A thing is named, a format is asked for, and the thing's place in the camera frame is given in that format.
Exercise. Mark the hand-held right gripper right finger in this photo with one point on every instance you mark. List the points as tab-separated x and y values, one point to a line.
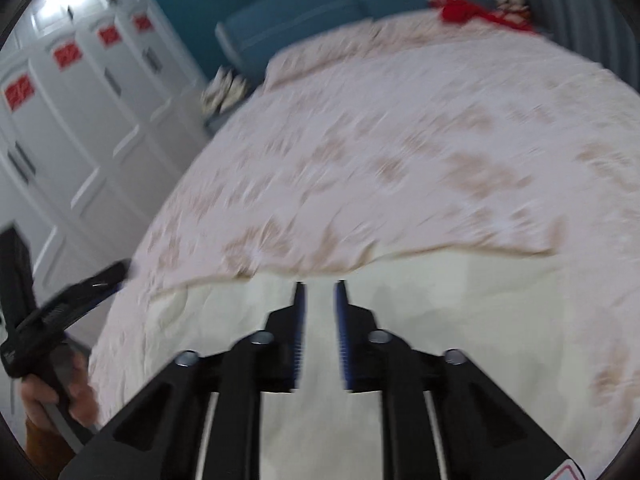
342	335

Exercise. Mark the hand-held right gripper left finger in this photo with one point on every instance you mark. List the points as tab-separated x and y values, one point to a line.
299	335

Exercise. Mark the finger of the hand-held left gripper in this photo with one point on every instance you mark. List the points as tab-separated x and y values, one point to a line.
97	285

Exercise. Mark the cream quilted jacket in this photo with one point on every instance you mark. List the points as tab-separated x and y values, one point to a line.
450	310

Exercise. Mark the person's left forearm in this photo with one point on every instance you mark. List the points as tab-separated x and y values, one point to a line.
42	442

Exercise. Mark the pile of cream clothes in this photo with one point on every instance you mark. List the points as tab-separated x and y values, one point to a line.
225	90

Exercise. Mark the person's left hand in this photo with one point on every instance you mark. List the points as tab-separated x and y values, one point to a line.
82	395

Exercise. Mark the white wardrobe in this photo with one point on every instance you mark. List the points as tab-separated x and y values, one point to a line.
90	125

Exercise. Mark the bed with pink floral quilt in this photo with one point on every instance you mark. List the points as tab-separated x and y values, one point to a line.
400	135

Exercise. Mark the red paper wardrobe decoration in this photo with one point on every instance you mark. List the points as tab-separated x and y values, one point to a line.
66	55
109	35
142	22
19	91

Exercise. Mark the blue upholstered bed headboard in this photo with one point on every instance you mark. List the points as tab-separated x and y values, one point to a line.
310	15

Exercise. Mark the red plush toy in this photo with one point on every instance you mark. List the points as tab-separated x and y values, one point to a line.
465	10

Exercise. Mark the small white plush toys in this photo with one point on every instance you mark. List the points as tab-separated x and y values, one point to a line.
511	0

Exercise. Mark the grey curtain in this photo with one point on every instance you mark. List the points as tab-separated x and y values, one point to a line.
575	5

